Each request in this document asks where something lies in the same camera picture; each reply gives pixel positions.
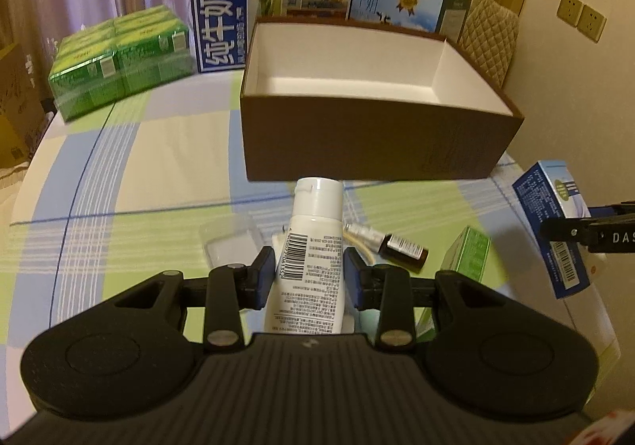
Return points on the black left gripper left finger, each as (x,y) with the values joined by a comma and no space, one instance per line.
(222,294)

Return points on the clear plastic container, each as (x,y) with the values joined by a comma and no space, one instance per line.
(232,238)

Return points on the blue white medicine box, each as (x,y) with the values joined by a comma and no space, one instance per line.
(552,203)

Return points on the dark brown spray bottle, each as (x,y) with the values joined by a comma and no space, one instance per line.
(388,246)

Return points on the beige quilted chair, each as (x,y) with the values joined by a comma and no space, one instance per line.
(489,37)

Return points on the white lotion tube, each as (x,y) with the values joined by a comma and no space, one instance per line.
(307,296)

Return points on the beige wall socket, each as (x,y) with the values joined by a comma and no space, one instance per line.
(570,11)
(591,23)

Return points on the green medicine box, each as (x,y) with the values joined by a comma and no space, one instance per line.
(468,256)

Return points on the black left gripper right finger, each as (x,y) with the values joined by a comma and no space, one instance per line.
(396,294)

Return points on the mint green handheld fan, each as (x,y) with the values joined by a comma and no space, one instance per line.
(367,322)

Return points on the green shrink-wrapped box pack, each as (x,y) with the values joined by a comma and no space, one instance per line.
(120,57)

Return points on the light blue milk carton box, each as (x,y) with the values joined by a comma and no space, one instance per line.
(445,17)

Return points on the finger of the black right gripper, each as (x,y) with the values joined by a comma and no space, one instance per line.
(609,229)

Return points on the plaid tablecloth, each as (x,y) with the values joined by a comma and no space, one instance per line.
(123,193)

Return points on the brown cardboard storage box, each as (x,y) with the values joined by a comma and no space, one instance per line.
(366,102)

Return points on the white cube USB charger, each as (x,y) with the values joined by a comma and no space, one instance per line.
(278,241)

